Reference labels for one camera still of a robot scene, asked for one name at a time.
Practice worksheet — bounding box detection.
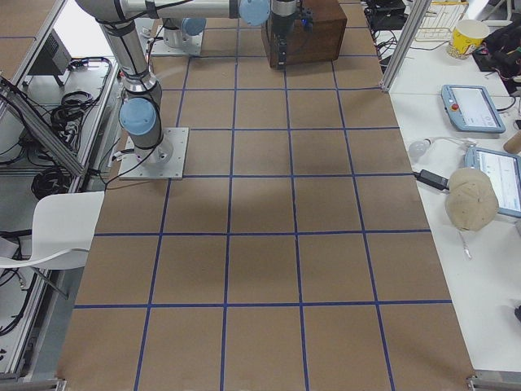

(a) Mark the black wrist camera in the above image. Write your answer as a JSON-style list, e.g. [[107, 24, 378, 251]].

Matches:
[[299, 7, 313, 33]]

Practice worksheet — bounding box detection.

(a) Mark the dark wooden drawer cabinet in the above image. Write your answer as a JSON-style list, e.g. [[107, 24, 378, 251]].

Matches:
[[261, 0, 348, 69]]

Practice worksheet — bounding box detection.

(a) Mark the near teach pendant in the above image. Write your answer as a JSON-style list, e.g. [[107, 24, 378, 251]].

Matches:
[[464, 147, 520, 218]]

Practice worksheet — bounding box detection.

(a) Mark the beige cap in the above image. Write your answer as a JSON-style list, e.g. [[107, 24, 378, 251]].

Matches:
[[445, 167, 499, 231]]

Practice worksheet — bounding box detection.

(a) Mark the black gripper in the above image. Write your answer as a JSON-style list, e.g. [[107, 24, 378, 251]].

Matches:
[[271, 12, 294, 70]]

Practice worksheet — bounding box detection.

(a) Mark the yellow paper cup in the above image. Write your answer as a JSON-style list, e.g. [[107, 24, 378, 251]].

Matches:
[[446, 20, 490, 59]]

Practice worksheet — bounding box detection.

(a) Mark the gold wire rack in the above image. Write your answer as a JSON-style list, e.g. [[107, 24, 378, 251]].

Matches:
[[415, 1, 469, 42]]

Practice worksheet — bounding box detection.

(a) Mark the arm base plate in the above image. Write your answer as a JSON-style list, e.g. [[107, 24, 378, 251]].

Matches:
[[138, 24, 204, 57], [118, 127, 189, 180]]

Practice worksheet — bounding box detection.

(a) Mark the black power adapter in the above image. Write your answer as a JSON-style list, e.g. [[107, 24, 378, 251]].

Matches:
[[414, 169, 449, 191]]

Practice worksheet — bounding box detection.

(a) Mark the aluminium frame post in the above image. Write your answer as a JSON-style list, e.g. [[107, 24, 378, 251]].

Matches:
[[380, 0, 431, 92]]

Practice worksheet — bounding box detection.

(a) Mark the white light bulb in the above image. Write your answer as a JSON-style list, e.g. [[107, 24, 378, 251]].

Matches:
[[408, 138, 435, 160]]

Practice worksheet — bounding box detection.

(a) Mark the white chair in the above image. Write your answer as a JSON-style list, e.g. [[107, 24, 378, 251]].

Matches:
[[1, 191, 105, 270]]

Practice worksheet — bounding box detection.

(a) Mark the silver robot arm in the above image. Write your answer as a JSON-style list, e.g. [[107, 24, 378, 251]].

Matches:
[[162, 17, 207, 47], [77, 1, 299, 165]]

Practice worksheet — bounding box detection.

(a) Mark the teach pendant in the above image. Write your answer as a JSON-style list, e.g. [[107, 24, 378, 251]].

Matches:
[[440, 85, 506, 134], [464, 147, 520, 218]]

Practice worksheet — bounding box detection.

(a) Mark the far teach pendant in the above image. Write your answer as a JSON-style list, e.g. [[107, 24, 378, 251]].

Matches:
[[440, 85, 506, 134]]

